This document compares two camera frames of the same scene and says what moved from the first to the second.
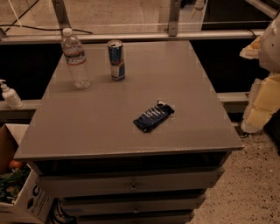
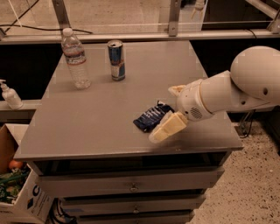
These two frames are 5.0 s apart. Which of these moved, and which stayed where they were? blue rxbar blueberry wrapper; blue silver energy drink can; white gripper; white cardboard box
Moved: white gripper
Stayed: blue rxbar blueberry wrapper; blue silver energy drink can; white cardboard box
